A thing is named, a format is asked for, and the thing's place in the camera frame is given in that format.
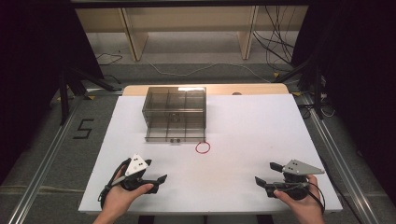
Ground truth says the thin black floor cable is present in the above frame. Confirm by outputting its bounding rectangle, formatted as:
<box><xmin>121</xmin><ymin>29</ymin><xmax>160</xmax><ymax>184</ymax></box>
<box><xmin>95</xmin><ymin>51</ymin><xmax>124</xmax><ymax>67</ymax></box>

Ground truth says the dark curtain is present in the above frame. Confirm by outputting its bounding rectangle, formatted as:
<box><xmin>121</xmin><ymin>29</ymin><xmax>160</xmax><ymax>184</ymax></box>
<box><xmin>292</xmin><ymin>0</ymin><xmax>396</xmax><ymax>200</ymax></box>
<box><xmin>0</xmin><ymin>0</ymin><xmax>106</xmax><ymax>185</ymax></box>

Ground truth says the red rubber band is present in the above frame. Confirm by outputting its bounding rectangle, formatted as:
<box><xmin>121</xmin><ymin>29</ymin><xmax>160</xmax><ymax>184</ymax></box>
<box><xmin>194</xmin><ymin>141</ymin><xmax>211</xmax><ymax>155</ymax></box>

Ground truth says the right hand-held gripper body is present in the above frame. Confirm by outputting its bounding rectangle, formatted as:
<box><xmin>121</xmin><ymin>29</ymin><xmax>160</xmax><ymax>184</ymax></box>
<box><xmin>266</xmin><ymin>159</ymin><xmax>326</xmax><ymax>201</ymax></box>

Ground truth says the person's right hand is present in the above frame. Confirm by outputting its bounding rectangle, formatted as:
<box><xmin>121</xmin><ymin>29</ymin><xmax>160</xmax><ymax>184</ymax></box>
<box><xmin>273</xmin><ymin>174</ymin><xmax>327</xmax><ymax>219</ymax></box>

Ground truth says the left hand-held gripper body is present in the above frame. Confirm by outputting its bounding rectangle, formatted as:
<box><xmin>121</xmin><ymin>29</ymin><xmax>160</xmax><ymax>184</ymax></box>
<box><xmin>120</xmin><ymin>153</ymin><xmax>157</xmax><ymax>192</ymax></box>

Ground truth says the clear smoky drawer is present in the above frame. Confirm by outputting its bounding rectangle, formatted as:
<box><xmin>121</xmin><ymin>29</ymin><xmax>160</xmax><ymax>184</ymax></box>
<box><xmin>142</xmin><ymin>107</ymin><xmax>206</xmax><ymax>126</ymax></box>
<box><xmin>144</xmin><ymin>123</ymin><xmax>206</xmax><ymax>144</ymax></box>

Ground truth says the bundle of black cables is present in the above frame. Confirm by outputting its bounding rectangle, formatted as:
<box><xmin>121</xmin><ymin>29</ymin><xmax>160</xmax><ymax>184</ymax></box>
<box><xmin>252</xmin><ymin>5</ymin><xmax>300</xmax><ymax>68</ymax></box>

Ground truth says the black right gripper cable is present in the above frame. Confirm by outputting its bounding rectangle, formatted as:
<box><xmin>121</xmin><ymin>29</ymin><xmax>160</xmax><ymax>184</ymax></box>
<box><xmin>306</xmin><ymin>181</ymin><xmax>327</xmax><ymax>215</ymax></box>

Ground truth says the aluminium floor rail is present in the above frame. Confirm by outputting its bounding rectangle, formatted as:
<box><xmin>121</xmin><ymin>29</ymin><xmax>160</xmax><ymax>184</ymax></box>
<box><xmin>7</xmin><ymin>102</ymin><xmax>82</xmax><ymax>224</ymax></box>
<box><xmin>300</xmin><ymin>92</ymin><xmax>382</xmax><ymax>224</ymax></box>

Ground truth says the person's left hand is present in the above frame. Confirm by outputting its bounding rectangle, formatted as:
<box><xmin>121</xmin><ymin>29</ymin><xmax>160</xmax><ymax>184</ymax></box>
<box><xmin>101</xmin><ymin>169</ymin><xmax>155</xmax><ymax>218</ymax></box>

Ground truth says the clear smoky drawer box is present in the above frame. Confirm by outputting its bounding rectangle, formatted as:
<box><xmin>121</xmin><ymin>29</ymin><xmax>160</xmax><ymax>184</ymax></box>
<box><xmin>141</xmin><ymin>86</ymin><xmax>207</xmax><ymax>144</ymax></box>

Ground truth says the white floor cable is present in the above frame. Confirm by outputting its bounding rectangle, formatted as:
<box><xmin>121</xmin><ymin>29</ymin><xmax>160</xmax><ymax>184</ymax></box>
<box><xmin>148</xmin><ymin>61</ymin><xmax>273</xmax><ymax>84</ymax></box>

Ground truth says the black metal stand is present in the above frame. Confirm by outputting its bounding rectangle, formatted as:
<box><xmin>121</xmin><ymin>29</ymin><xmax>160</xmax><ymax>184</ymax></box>
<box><xmin>58</xmin><ymin>66</ymin><xmax>124</xmax><ymax>126</ymax></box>
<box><xmin>274</xmin><ymin>52</ymin><xmax>328</xmax><ymax>120</ymax></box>

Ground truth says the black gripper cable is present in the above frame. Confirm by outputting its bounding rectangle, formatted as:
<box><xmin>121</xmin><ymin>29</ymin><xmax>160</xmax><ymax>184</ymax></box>
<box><xmin>306</xmin><ymin>181</ymin><xmax>327</xmax><ymax>215</ymax></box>
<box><xmin>97</xmin><ymin>158</ymin><xmax>133</xmax><ymax>210</ymax></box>

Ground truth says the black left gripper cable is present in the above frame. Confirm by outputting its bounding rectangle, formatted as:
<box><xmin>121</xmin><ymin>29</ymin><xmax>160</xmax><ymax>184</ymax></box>
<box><xmin>97</xmin><ymin>158</ymin><xmax>133</xmax><ymax>210</ymax></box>

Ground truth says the light wooden shelf unit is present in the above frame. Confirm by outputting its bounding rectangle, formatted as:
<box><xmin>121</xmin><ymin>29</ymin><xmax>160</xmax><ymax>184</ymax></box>
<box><xmin>74</xmin><ymin>5</ymin><xmax>310</xmax><ymax>63</ymax></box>

